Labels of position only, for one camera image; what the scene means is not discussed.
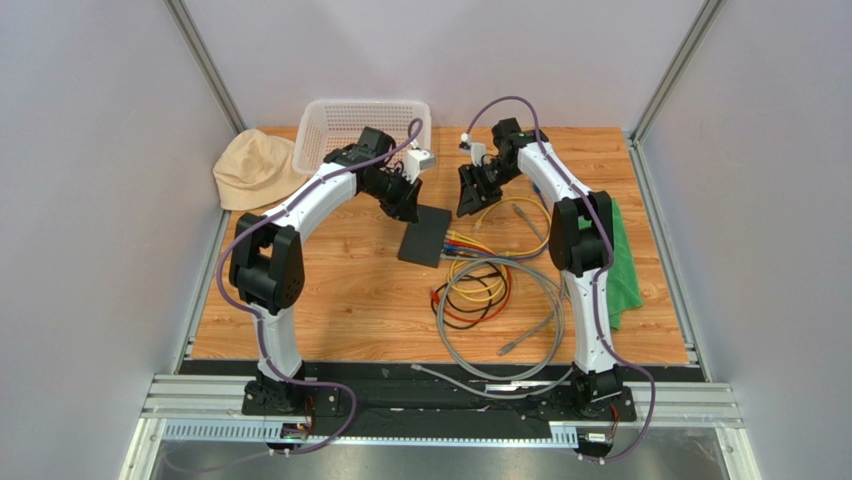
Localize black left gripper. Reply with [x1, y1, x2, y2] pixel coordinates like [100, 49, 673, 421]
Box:
[363, 169, 423, 227]

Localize black network switch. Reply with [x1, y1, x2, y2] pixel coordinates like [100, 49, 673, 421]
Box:
[397, 205, 452, 268]

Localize red ethernet cable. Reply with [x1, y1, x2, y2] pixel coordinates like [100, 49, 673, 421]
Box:
[431, 244, 514, 325]

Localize grey ethernet cable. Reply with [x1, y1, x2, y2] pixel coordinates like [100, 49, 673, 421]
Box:
[497, 204, 567, 357]

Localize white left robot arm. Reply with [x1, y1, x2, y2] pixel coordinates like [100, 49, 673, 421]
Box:
[217, 118, 434, 414]

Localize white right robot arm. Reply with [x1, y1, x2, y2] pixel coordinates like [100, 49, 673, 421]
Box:
[456, 118, 623, 418]

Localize white perforated plastic basket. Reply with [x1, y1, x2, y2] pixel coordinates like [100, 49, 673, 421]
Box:
[292, 99, 431, 176]

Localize cream bucket hat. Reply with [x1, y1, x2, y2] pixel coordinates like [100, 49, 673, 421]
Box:
[212, 129, 308, 211]

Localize green cloth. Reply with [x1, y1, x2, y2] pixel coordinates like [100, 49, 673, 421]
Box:
[607, 199, 643, 331]

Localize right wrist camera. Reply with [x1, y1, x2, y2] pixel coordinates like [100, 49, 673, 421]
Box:
[459, 133, 487, 166]

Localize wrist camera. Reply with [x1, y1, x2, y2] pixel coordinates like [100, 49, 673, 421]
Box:
[459, 133, 487, 166]
[402, 149, 436, 184]

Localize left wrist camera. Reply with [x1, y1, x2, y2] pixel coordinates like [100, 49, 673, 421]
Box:
[402, 149, 436, 184]

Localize long grey coiled cable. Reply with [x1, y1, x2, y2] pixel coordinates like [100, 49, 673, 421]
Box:
[409, 258, 574, 399]

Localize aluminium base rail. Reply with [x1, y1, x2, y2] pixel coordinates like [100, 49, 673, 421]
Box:
[141, 375, 743, 447]

